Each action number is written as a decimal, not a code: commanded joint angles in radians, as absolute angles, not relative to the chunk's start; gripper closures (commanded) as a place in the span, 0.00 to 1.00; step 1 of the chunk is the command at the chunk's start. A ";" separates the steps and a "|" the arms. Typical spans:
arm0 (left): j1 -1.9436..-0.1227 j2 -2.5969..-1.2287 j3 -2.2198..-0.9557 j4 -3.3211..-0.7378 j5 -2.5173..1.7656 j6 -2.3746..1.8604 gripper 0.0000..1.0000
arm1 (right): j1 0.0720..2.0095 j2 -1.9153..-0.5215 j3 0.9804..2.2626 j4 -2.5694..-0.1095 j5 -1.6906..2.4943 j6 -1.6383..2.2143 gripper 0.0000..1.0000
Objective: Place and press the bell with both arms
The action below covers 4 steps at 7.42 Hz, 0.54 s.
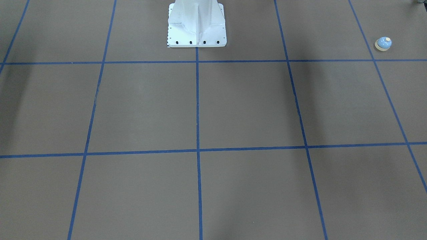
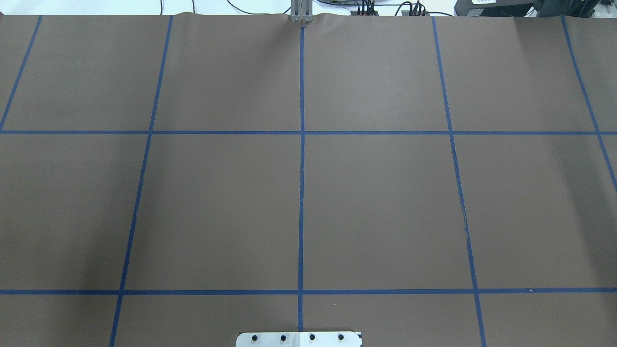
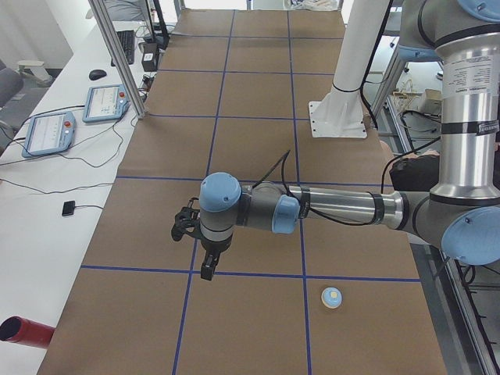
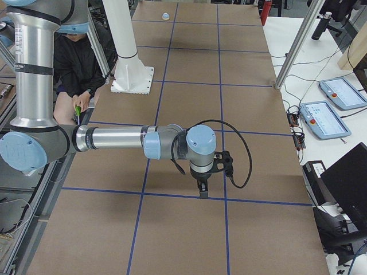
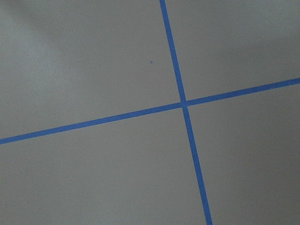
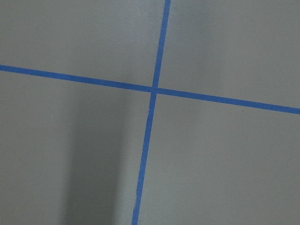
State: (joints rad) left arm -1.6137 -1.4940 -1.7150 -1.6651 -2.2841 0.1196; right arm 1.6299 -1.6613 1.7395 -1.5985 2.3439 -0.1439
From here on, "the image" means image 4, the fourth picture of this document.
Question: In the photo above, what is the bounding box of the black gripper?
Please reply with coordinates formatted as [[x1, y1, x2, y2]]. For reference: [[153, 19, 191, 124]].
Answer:
[[196, 175, 210, 199]]

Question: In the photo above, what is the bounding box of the light blue call bell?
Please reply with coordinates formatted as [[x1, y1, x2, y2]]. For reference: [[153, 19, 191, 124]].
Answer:
[[162, 13, 170, 21]]

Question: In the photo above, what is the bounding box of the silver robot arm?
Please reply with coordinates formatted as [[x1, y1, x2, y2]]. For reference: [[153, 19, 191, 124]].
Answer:
[[1, 1, 218, 198]]

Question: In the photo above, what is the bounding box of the black box device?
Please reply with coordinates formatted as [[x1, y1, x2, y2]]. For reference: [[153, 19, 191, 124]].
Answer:
[[302, 160, 333, 205]]

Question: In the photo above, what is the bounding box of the small electronics board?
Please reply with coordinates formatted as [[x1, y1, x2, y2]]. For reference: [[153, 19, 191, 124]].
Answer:
[[287, 113, 299, 127]]

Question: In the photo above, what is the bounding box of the near blue teach pendant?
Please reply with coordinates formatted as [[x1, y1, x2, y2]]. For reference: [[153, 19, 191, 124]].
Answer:
[[299, 101, 352, 140]]

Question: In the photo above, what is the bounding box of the blue teach pendant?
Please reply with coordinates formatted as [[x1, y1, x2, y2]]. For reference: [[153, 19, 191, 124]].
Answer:
[[299, 101, 352, 140], [319, 77, 366, 111]]

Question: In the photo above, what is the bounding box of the seated person in black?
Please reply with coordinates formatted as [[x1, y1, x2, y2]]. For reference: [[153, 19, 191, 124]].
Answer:
[[54, 34, 105, 124]]

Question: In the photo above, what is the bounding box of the far blue teach pendant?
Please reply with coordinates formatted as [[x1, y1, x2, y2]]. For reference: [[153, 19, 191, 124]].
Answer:
[[319, 77, 366, 111]]

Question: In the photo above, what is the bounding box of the red cylinder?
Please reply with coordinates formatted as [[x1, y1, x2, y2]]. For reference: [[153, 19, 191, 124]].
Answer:
[[260, 0, 272, 26]]

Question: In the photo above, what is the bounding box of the black bottle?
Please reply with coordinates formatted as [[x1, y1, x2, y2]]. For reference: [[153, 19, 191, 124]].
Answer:
[[311, 11, 332, 40]]

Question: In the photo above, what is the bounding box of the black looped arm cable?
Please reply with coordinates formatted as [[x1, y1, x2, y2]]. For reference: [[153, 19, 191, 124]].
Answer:
[[170, 119, 253, 189]]

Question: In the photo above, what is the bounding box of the white pedestal column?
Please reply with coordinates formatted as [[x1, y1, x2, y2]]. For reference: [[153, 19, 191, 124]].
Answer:
[[103, 0, 154, 95]]

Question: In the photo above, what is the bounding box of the green handled stick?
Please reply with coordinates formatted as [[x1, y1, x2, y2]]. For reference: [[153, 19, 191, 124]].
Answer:
[[75, 105, 81, 125]]

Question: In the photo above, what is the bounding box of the aluminium frame post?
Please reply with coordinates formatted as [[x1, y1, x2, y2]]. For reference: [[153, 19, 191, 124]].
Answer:
[[274, 0, 325, 90]]

